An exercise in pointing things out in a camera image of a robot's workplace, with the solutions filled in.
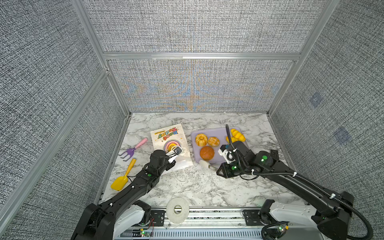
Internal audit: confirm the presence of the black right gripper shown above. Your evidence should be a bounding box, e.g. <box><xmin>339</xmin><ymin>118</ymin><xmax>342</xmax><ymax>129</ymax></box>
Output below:
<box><xmin>214</xmin><ymin>160</ymin><xmax>249</xmax><ymax>178</ymax></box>

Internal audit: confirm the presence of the orange brown fake bread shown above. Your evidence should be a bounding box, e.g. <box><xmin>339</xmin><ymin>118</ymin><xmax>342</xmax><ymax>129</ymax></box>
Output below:
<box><xmin>200</xmin><ymin>146</ymin><xmax>215</xmax><ymax>161</ymax></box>

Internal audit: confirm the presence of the white printed paper bag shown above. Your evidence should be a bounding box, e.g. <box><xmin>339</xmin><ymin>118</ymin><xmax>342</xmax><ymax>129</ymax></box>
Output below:
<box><xmin>150</xmin><ymin>124</ymin><xmax>193</xmax><ymax>174</ymax></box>

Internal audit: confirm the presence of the yellow bundt fake bread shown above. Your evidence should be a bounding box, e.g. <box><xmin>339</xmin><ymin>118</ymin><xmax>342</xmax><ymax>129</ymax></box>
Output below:
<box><xmin>195</xmin><ymin>134</ymin><xmax>208</xmax><ymax>147</ymax></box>

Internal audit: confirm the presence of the pale yellow fake bun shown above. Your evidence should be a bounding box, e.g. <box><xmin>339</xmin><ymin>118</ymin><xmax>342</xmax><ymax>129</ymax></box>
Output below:
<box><xmin>208</xmin><ymin>137</ymin><xmax>220</xmax><ymax>148</ymax></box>

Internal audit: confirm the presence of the yellow ridged fake loaf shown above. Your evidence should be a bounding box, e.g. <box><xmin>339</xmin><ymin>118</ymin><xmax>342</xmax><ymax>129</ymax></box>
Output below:
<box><xmin>230</xmin><ymin>129</ymin><xmax>246</xmax><ymax>143</ymax></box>

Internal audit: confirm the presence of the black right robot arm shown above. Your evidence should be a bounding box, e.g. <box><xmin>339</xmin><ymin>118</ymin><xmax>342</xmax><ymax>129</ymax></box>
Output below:
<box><xmin>215</xmin><ymin>142</ymin><xmax>374</xmax><ymax>240</ymax></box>

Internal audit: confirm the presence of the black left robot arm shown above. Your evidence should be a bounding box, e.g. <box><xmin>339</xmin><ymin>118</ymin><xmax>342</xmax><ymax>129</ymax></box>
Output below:
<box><xmin>71</xmin><ymin>147</ymin><xmax>181</xmax><ymax>240</ymax></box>

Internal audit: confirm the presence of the purple toy garden fork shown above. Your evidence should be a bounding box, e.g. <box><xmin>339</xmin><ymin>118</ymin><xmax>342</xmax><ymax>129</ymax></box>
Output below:
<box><xmin>119</xmin><ymin>138</ymin><xmax>148</xmax><ymax>162</ymax></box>

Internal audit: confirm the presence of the lilac plastic tray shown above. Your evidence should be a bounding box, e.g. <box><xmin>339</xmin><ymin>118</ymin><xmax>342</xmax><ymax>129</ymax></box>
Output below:
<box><xmin>191</xmin><ymin>127</ymin><xmax>229</xmax><ymax>165</ymax></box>

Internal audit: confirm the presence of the white tape roll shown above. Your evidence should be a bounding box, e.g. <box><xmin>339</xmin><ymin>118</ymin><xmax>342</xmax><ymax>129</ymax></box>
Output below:
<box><xmin>166</xmin><ymin>198</ymin><xmax>190</xmax><ymax>224</ymax></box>

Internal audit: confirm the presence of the black remote control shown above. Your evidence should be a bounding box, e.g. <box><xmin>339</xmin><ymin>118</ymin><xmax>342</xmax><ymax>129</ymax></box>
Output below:
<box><xmin>271</xmin><ymin>150</ymin><xmax>280</xmax><ymax>161</ymax></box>

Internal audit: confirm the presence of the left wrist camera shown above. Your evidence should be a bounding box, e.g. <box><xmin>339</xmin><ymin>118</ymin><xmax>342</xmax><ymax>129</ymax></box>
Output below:
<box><xmin>166</xmin><ymin>146</ymin><xmax>183</xmax><ymax>163</ymax></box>

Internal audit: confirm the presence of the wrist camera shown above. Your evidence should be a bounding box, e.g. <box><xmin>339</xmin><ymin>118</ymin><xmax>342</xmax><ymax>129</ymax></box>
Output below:
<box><xmin>218</xmin><ymin>145</ymin><xmax>235</xmax><ymax>164</ymax></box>
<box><xmin>166</xmin><ymin>146</ymin><xmax>183</xmax><ymax>163</ymax></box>

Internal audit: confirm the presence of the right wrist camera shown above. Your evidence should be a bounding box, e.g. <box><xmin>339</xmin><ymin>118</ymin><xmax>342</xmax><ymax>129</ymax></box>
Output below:
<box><xmin>218</xmin><ymin>145</ymin><xmax>235</xmax><ymax>164</ymax></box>

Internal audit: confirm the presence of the yellow toy tool handle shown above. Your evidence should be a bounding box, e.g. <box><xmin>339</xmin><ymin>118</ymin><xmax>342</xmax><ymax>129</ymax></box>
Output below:
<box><xmin>111</xmin><ymin>159</ymin><xmax>137</xmax><ymax>191</ymax></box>

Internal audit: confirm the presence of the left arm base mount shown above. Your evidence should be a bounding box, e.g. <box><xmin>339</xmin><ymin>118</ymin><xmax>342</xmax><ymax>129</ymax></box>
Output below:
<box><xmin>134</xmin><ymin>210</ymin><xmax>166</xmax><ymax>228</ymax></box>

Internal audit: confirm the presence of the aluminium front rail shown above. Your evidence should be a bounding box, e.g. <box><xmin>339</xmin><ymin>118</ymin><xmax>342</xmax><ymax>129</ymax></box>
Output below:
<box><xmin>76</xmin><ymin>206</ymin><xmax>335</xmax><ymax>240</ymax></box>

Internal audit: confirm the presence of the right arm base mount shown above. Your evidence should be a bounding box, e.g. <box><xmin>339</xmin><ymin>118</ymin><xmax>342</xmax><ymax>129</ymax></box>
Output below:
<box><xmin>242</xmin><ymin>200</ymin><xmax>288</xmax><ymax>240</ymax></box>

